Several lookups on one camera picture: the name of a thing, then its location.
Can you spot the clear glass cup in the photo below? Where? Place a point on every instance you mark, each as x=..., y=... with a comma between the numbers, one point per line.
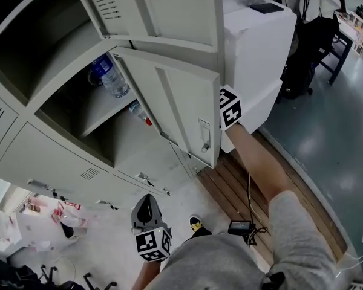
x=93, y=77

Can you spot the white cardboard box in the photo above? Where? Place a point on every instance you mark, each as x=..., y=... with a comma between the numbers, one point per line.
x=33, y=231

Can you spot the pink packet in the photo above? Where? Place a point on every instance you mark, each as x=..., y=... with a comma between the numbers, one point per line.
x=34, y=207

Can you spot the grey metal locker cabinet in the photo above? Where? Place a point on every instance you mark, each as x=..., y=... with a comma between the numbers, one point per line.
x=48, y=162

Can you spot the white box red label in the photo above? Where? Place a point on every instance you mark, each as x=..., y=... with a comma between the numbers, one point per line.
x=1, y=228

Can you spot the wooden shelf unit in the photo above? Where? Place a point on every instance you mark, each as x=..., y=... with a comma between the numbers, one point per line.
x=354, y=32

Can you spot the white box cabinet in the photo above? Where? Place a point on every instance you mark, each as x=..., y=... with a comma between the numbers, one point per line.
x=254, y=56

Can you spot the person's right forearm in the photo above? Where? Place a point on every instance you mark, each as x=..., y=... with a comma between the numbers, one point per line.
x=257, y=165

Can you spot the clear water jug red cap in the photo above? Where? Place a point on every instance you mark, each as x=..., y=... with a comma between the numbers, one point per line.
x=74, y=205
x=72, y=220
x=57, y=214

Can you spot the black flat device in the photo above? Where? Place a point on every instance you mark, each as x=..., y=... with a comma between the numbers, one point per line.
x=266, y=8

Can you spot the black chair with jacket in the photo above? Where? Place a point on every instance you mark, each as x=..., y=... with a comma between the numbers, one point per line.
x=15, y=278

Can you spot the wooden plank platform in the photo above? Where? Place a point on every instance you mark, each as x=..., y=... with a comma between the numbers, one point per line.
x=230, y=192

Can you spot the black clip device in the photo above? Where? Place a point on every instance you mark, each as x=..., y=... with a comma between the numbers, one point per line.
x=273, y=279

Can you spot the blue label water bottle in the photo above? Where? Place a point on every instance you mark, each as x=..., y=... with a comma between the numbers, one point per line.
x=112, y=77

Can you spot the person's grey sweatshirt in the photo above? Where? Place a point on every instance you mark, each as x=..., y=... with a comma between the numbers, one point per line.
x=217, y=264

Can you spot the white bin black opening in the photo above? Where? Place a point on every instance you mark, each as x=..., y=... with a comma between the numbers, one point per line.
x=68, y=230

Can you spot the red cap plastic bottle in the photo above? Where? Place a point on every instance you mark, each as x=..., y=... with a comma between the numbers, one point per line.
x=139, y=112

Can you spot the black backpack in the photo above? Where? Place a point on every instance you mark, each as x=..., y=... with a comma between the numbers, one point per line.
x=311, y=50

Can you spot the person's left forearm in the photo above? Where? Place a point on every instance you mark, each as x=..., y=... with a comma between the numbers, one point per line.
x=145, y=275

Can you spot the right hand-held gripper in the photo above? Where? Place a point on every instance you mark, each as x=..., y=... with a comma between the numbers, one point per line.
x=230, y=107

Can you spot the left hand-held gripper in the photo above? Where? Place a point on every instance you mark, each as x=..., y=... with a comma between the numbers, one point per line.
x=152, y=243

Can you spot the person's left shoe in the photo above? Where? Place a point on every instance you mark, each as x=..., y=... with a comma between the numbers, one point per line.
x=196, y=223

